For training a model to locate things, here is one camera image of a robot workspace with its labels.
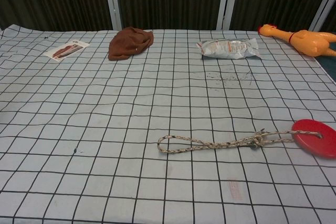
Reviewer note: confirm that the red plastic disc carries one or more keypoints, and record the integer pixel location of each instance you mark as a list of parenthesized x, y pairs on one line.
[(315, 148)]

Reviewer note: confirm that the white black-grid tablecloth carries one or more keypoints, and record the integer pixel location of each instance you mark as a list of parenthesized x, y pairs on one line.
[(131, 129)]

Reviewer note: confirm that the brown crumpled cloth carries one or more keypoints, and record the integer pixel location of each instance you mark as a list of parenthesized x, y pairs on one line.
[(128, 43)]

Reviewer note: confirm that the silver snack packet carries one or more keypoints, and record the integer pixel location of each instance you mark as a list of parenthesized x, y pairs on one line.
[(228, 48)]

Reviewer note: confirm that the printed paper card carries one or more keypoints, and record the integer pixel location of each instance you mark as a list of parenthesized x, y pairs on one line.
[(65, 50)]

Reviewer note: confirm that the yellow rubber chicken toy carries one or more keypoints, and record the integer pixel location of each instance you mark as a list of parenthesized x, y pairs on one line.
[(307, 41)]

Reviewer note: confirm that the grey metal partition post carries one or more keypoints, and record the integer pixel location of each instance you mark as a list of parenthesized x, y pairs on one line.
[(323, 6), (228, 1), (113, 1)]

